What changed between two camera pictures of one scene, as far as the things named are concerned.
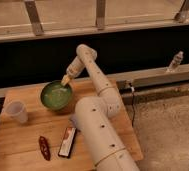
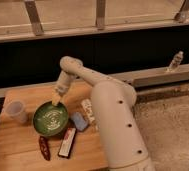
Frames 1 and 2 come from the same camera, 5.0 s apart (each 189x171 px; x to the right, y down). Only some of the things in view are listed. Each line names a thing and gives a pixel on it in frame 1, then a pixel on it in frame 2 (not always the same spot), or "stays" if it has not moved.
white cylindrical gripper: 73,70 → 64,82
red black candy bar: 67,142 stays
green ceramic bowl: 55,96 → 50,120
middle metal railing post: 100,14 stays
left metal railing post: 34,16 stays
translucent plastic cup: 16,110 stays
